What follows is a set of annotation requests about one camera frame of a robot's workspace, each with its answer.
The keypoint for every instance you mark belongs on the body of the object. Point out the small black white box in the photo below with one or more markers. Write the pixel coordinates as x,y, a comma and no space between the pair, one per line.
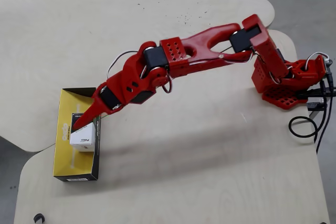
82,142

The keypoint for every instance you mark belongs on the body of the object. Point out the yellow black open box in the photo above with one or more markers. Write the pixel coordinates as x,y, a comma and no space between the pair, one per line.
63,155

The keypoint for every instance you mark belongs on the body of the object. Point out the small black clip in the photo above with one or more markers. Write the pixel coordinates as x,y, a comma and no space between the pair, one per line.
38,218

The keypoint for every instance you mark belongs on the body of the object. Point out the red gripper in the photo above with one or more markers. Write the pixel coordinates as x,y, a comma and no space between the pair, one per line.
103,102

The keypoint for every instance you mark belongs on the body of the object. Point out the red robot arm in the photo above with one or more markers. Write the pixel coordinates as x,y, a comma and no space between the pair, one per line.
204,40

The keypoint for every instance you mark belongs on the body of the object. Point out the black table clamp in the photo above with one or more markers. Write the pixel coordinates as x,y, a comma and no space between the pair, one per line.
316,106

